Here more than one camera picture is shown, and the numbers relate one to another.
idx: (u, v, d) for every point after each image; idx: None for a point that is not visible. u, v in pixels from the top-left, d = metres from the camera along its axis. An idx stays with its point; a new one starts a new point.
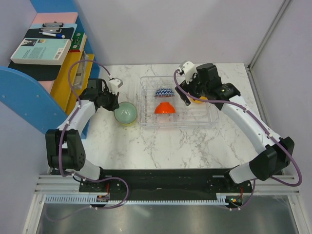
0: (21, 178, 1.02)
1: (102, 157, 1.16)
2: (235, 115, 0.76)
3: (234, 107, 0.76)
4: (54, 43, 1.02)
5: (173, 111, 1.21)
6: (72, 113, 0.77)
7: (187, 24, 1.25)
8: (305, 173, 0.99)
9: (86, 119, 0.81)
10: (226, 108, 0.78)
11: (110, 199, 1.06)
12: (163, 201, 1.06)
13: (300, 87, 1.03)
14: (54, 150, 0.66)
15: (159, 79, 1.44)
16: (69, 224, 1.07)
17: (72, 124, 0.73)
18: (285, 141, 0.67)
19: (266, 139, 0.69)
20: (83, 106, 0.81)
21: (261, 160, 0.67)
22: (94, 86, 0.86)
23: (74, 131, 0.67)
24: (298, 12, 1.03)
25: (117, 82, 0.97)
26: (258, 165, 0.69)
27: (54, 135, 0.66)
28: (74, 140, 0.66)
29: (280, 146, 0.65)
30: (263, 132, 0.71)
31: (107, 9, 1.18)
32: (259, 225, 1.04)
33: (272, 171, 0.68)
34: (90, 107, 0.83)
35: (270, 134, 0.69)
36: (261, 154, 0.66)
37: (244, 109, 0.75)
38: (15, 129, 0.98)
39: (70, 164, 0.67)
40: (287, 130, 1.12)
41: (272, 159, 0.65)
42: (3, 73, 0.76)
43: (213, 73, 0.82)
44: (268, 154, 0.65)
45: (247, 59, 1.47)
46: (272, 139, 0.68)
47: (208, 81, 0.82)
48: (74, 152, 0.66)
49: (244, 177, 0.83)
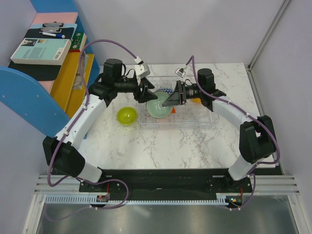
0: (21, 179, 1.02)
1: (102, 157, 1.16)
2: (222, 108, 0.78)
3: (220, 102, 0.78)
4: (54, 43, 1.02)
5: (173, 110, 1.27)
6: (76, 115, 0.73)
7: (187, 24, 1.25)
8: (306, 172, 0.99)
9: (92, 121, 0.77)
10: (216, 107, 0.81)
11: (110, 199, 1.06)
12: (163, 201, 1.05)
13: (300, 87, 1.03)
14: (49, 157, 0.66)
15: (159, 79, 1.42)
16: (69, 224, 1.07)
17: (70, 134, 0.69)
18: (263, 118, 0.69)
19: (245, 118, 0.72)
20: (90, 106, 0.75)
21: (243, 138, 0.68)
22: (109, 74, 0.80)
23: (70, 146, 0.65)
24: (298, 11, 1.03)
25: (141, 70, 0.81)
26: (243, 144, 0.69)
27: (51, 144, 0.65)
28: (68, 155, 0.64)
29: (257, 121, 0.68)
30: (242, 113, 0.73)
31: (108, 9, 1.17)
32: (259, 225, 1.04)
33: (257, 151, 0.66)
34: (99, 107, 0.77)
35: (247, 113, 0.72)
36: (241, 130, 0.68)
37: (226, 101, 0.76)
38: (15, 129, 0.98)
39: (64, 171, 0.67)
40: (287, 130, 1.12)
41: (250, 133, 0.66)
42: (3, 73, 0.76)
43: (210, 81, 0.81)
44: (245, 127, 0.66)
45: (247, 59, 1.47)
46: (250, 118, 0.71)
47: (204, 87, 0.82)
48: (68, 164, 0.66)
49: (242, 174, 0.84)
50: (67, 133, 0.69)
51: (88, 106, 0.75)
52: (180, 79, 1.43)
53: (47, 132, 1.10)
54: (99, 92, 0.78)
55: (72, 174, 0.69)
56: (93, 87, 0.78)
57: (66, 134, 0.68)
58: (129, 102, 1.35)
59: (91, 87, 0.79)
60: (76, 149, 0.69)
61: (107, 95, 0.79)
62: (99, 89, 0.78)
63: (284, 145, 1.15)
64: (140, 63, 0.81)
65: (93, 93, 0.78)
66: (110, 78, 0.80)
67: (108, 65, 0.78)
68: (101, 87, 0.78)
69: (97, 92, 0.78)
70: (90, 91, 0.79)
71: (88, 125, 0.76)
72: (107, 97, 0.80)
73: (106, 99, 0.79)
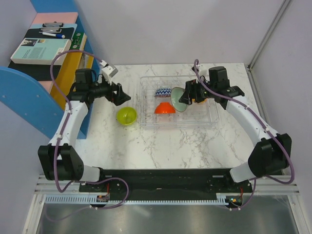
0: (21, 179, 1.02)
1: (102, 157, 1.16)
2: (238, 112, 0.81)
3: (236, 104, 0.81)
4: (54, 43, 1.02)
5: (174, 111, 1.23)
6: (64, 120, 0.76)
7: (187, 24, 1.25)
8: (305, 172, 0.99)
9: (79, 124, 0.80)
10: (230, 107, 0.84)
11: (110, 199, 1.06)
12: (163, 201, 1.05)
13: (300, 87, 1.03)
14: (50, 166, 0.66)
15: (159, 79, 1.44)
16: (69, 224, 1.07)
17: (64, 136, 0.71)
18: (283, 136, 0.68)
19: (263, 133, 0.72)
20: (74, 109, 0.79)
21: (257, 154, 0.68)
22: (83, 80, 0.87)
23: (68, 146, 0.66)
24: (299, 11, 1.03)
25: (110, 69, 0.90)
26: (254, 158, 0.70)
27: (48, 152, 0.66)
28: (68, 156, 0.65)
29: (276, 140, 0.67)
30: (260, 126, 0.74)
31: (108, 9, 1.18)
32: (259, 225, 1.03)
33: (268, 167, 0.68)
34: (81, 109, 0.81)
35: (266, 128, 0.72)
36: (256, 147, 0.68)
37: (244, 106, 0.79)
38: (15, 129, 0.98)
39: (69, 178, 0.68)
40: (288, 131, 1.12)
41: (266, 152, 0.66)
42: (3, 73, 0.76)
43: (223, 76, 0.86)
44: (262, 146, 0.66)
45: (247, 59, 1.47)
46: (268, 134, 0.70)
47: (217, 82, 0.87)
48: (70, 167, 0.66)
49: (242, 174, 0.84)
50: (61, 137, 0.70)
51: (72, 109, 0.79)
52: (180, 79, 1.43)
53: (47, 132, 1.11)
54: (78, 98, 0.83)
55: (77, 178, 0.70)
56: (71, 95, 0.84)
57: (60, 138, 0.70)
58: (129, 102, 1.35)
59: (69, 95, 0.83)
60: (75, 149, 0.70)
61: (86, 99, 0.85)
62: (77, 95, 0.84)
63: None
64: (107, 65, 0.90)
65: (72, 100, 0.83)
66: (85, 84, 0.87)
67: (80, 72, 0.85)
68: (78, 94, 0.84)
69: (75, 98, 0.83)
70: (69, 100, 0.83)
71: (78, 128, 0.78)
72: (87, 101, 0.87)
73: (86, 103, 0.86)
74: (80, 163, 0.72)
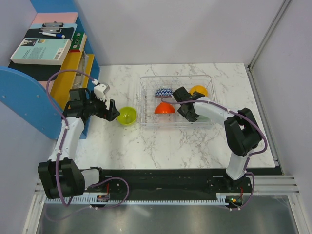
0: (21, 179, 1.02)
1: (102, 157, 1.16)
2: (204, 109, 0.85)
3: (200, 103, 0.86)
4: (53, 43, 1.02)
5: (173, 110, 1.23)
6: (61, 136, 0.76)
7: (187, 24, 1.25)
8: (306, 172, 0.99)
9: (77, 138, 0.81)
10: (198, 108, 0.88)
11: (110, 199, 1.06)
12: (163, 201, 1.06)
13: (300, 87, 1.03)
14: (51, 183, 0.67)
15: (159, 79, 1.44)
16: (69, 224, 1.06)
17: (64, 151, 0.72)
18: (243, 111, 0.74)
19: (227, 114, 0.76)
20: (71, 125, 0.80)
21: (230, 133, 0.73)
22: (78, 98, 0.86)
23: (68, 161, 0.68)
24: (299, 11, 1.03)
25: (103, 87, 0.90)
26: (230, 138, 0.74)
27: (48, 168, 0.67)
28: (69, 169, 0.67)
29: (239, 114, 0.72)
30: (223, 110, 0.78)
31: (108, 9, 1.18)
32: (259, 225, 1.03)
33: (245, 142, 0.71)
34: (79, 125, 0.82)
35: (228, 109, 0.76)
36: (226, 127, 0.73)
37: (206, 102, 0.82)
38: (15, 129, 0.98)
39: (71, 193, 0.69)
40: (288, 130, 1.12)
41: (235, 127, 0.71)
42: (2, 73, 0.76)
43: (182, 91, 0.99)
44: (230, 123, 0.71)
45: (247, 59, 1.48)
46: (231, 112, 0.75)
47: (181, 98, 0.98)
48: (72, 183, 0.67)
49: (239, 169, 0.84)
50: (60, 151, 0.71)
51: (69, 125, 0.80)
52: (180, 79, 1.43)
53: (47, 132, 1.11)
54: (74, 114, 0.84)
55: (80, 193, 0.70)
56: (68, 112, 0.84)
57: (60, 152, 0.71)
58: (129, 102, 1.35)
59: (65, 113, 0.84)
60: (76, 164, 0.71)
61: (82, 115, 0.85)
62: (72, 112, 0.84)
63: (284, 145, 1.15)
64: (99, 84, 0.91)
65: (68, 117, 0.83)
66: (79, 101, 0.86)
67: (73, 90, 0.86)
68: (74, 110, 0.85)
69: (71, 114, 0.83)
70: (66, 116, 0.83)
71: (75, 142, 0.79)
72: (83, 117, 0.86)
73: (82, 119, 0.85)
74: (82, 177, 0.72)
